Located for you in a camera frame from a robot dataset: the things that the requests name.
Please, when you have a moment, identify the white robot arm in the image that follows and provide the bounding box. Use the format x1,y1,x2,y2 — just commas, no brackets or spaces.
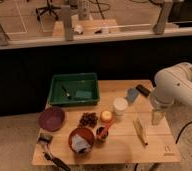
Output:
149,62,192,125

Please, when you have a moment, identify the wooden scrub brush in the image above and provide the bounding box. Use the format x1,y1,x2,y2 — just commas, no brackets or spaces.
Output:
133,118,148,146

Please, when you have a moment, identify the green sponge in tray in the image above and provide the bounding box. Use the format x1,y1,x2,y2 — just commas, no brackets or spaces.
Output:
75,90,92,99

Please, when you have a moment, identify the green plastic tray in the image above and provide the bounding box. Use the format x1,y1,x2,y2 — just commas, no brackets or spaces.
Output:
48,73,100,107

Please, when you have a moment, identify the small dark tool in tray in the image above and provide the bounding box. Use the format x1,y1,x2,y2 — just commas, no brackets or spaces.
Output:
62,86,71,100

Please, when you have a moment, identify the black rectangular block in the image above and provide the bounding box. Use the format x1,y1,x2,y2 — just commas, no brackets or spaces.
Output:
136,84,150,97

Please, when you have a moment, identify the white cylindrical cup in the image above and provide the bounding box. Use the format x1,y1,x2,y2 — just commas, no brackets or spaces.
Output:
113,98,128,116

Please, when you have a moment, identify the wooden table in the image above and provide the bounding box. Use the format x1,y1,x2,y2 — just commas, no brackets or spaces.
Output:
31,79,182,167

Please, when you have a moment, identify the orange yellow round fruit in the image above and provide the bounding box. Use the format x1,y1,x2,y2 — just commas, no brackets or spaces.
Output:
100,111,113,122

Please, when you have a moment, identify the red utensil in cup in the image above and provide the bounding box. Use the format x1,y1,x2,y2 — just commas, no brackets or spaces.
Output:
99,121,114,138

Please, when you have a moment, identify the small dark cup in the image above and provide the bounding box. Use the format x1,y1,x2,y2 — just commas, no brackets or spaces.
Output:
96,127,109,142

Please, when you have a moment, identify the dark grape bunch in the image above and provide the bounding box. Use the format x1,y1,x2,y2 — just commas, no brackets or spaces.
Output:
78,113,98,128

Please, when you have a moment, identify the red bowl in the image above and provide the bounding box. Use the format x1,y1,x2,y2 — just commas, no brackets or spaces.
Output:
68,128,94,154

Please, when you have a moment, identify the grey cloth in bowl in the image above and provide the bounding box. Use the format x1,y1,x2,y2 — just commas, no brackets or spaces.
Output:
72,135,91,154

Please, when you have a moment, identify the purple bowl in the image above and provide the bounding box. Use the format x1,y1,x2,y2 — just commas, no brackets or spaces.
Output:
38,106,65,132

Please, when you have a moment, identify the black office chair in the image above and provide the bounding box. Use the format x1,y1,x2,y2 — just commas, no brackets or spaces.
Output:
35,0,60,21

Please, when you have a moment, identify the black cable on floor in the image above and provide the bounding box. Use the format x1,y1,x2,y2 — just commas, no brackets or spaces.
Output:
175,119,192,145

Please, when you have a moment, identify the long wooden bench rail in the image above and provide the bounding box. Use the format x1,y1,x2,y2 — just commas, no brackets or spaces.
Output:
0,27,192,50

